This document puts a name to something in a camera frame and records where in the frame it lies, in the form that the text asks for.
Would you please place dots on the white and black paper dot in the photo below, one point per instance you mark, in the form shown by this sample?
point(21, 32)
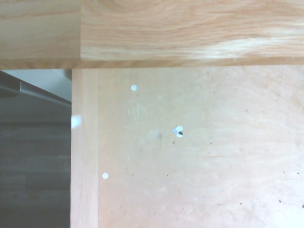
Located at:
point(179, 135)

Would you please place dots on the light wooden drawer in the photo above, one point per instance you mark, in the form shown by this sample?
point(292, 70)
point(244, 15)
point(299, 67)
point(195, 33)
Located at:
point(190, 154)

